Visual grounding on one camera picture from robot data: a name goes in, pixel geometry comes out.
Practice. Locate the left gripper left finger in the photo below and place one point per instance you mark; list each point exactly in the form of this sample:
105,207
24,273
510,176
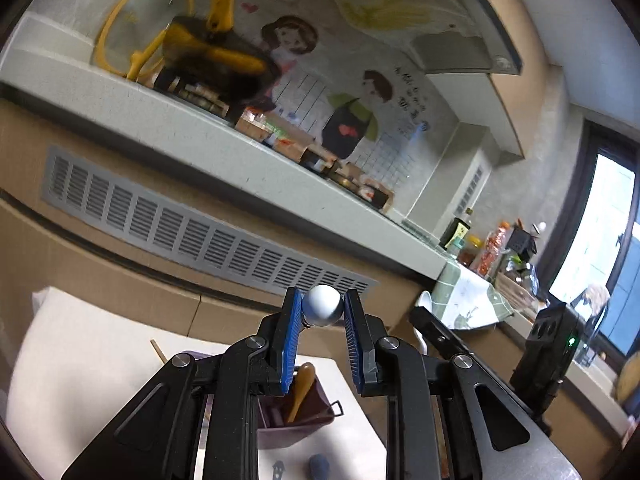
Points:
290,344

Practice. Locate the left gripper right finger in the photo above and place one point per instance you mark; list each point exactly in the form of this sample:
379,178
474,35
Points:
386,367

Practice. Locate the wooden spoon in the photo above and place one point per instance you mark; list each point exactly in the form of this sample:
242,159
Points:
302,383

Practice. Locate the wooden chopstick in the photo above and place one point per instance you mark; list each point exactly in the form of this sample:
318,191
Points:
158,351

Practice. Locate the purple utensil caddy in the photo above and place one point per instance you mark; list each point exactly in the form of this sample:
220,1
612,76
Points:
272,431

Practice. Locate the black knife block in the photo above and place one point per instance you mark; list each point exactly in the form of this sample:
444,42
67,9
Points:
521,242

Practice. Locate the green checked towel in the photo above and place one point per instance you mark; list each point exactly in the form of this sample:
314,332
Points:
462,300

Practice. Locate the orange snack bag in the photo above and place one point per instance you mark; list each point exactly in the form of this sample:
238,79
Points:
491,250

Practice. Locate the seasoning bottle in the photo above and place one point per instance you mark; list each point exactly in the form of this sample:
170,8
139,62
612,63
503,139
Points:
452,239

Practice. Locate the grey ventilation grille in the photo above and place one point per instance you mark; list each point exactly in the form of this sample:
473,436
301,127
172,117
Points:
150,221

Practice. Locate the white tablecloth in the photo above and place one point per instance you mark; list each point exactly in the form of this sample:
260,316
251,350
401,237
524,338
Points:
79,365

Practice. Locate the yellow rimmed glass lid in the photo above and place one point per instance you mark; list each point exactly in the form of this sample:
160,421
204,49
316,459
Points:
129,43

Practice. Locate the yellow handled pan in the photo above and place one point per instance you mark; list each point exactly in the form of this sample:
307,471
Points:
208,52

